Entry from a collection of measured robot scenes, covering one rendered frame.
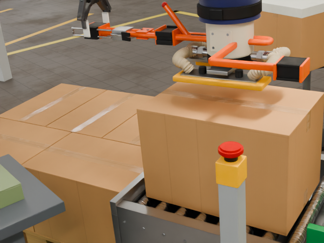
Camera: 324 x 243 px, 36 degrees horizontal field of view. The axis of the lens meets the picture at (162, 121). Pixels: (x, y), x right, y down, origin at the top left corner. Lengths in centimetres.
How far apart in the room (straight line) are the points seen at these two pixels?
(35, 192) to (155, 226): 46
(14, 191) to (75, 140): 91
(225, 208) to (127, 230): 65
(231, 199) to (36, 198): 72
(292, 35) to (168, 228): 163
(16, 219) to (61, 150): 90
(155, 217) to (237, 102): 53
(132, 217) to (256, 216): 47
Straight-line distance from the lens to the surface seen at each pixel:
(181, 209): 200
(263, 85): 170
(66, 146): 262
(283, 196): 177
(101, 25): 211
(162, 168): 196
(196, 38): 186
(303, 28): 307
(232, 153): 136
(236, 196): 142
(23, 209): 179
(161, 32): 191
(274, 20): 319
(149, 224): 193
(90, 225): 240
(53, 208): 177
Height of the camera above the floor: 168
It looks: 24 degrees down
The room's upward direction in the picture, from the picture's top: 5 degrees counter-clockwise
